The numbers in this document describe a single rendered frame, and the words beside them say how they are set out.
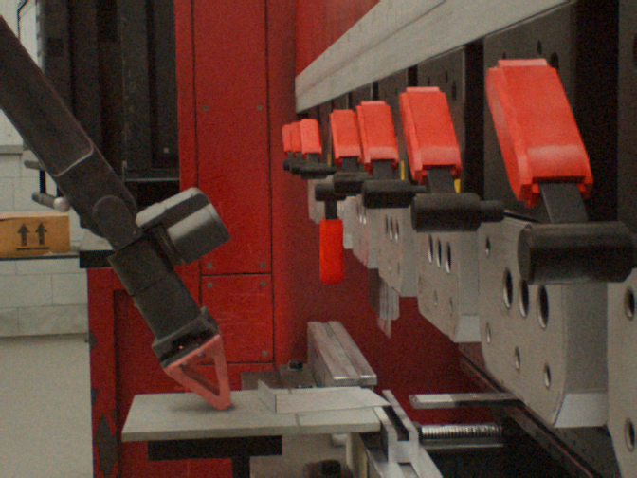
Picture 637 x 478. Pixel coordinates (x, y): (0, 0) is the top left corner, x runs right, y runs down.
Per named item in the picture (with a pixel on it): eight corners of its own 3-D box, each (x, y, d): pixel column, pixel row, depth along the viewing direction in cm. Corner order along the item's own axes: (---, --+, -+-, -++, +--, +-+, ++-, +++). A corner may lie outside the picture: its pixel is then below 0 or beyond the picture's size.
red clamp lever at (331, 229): (316, 283, 115) (314, 182, 114) (357, 282, 115) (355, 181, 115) (317, 285, 113) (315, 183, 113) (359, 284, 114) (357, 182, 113)
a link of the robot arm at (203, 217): (79, 193, 131) (86, 208, 123) (170, 139, 132) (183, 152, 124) (134, 282, 135) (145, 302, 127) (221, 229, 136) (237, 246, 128)
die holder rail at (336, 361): (308, 375, 212) (307, 321, 211) (341, 373, 212) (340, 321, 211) (334, 446, 162) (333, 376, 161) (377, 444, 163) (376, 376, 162)
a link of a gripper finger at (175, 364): (251, 382, 134) (209, 311, 133) (253, 395, 127) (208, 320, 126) (199, 413, 134) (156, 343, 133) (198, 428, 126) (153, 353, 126)
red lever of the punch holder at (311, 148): (296, 116, 140) (300, 171, 133) (330, 115, 140) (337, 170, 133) (295, 128, 141) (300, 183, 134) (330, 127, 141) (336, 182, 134)
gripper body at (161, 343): (213, 319, 136) (180, 263, 135) (213, 331, 126) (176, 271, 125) (164, 348, 136) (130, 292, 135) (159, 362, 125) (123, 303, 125)
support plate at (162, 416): (135, 403, 138) (135, 395, 138) (359, 395, 140) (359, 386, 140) (121, 442, 120) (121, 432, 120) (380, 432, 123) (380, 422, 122)
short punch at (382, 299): (369, 323, 136) (367, 241, 135) (386, 323, 136) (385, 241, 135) (380, 339, 126) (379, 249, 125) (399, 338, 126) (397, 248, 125)
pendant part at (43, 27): (22, 168, 262) (15, 2, 259) (78, 167, 266) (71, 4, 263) (46, 172, 220) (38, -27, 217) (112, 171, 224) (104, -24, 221)
